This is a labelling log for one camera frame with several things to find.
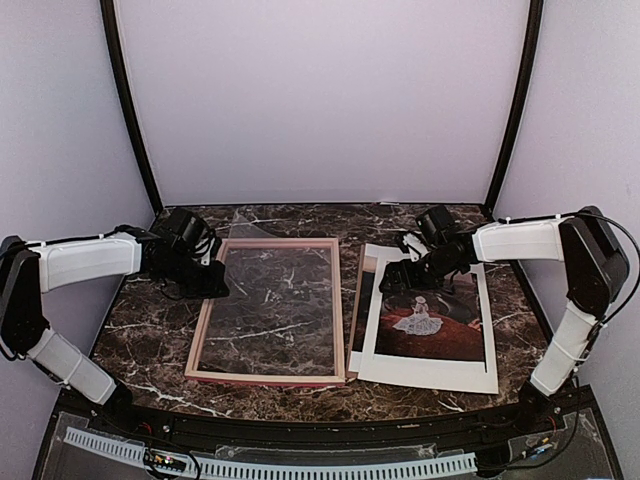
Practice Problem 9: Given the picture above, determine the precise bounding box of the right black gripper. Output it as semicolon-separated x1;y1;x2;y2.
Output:
380;247;462;294

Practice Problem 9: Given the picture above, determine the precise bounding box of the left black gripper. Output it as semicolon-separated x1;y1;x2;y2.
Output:
157;251;229;300

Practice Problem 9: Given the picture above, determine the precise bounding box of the canyon photo print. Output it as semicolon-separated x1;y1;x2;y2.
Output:
350;244;490;373

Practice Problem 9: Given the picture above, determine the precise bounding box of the clear acrylic sheet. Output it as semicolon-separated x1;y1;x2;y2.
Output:
199;208;336;374

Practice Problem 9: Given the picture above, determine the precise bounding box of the white mat board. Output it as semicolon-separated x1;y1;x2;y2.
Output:
357;246;498;394

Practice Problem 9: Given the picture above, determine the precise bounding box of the pink wooden picture frame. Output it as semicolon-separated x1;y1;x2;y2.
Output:
183;237;347;389

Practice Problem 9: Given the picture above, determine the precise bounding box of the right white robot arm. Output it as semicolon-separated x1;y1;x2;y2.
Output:
379;205;631;397

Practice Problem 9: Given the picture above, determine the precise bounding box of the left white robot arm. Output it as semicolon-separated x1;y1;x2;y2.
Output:
1;225;229;436

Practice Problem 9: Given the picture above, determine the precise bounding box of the brown backing board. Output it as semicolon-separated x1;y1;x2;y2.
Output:
346;245;366;379

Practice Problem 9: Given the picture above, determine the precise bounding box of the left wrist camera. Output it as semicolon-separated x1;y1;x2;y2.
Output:
158;207;222;265

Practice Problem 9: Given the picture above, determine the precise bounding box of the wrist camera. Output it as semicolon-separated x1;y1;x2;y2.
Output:
395;205;463;262
158;207;222;265

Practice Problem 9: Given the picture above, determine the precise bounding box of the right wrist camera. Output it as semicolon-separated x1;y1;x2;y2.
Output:
395;205;463;262

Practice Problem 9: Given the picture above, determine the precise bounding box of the black front rail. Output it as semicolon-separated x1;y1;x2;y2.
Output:
55;387;592;451

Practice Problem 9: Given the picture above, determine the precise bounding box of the white slotted cable duct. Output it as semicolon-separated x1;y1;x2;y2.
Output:
64;427;477;479

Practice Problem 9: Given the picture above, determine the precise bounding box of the left black corner post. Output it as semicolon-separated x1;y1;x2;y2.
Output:
99;0;164;216

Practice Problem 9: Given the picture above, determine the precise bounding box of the black corner post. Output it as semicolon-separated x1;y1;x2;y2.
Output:
99;0;164;216
483;0;544;217

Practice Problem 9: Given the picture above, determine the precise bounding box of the right black corner post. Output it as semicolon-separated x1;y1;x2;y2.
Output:
483;0;544;217

